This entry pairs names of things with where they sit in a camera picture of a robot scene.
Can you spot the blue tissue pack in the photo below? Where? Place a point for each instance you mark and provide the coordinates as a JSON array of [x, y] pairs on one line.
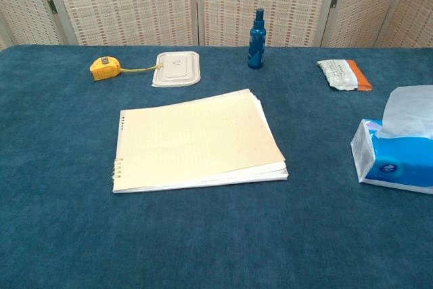
[[399, 160]]

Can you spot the white tissue sheet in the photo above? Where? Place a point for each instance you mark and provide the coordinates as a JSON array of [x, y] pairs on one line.
[[409, 109]]

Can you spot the cream spiral notebook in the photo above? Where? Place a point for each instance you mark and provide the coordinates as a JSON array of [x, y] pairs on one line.
[[196, 140]]

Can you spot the white plastic lid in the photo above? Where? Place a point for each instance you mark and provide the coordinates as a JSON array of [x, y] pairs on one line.
[[176, 69]]

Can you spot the blue spray bottle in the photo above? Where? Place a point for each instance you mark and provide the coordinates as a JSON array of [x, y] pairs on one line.
[[256, 45]]

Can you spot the blue velvet tablecloth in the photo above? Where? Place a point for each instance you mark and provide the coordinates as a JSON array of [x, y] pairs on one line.
[[216, 228]]

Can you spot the woven folding screen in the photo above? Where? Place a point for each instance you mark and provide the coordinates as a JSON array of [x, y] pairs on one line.
[[216, 1]]

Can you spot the yellow tape measure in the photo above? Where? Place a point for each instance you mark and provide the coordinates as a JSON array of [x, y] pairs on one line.
[[103, 69]]

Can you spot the white and orange snack packet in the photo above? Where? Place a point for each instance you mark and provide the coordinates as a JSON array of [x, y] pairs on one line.
[[340, 74]]

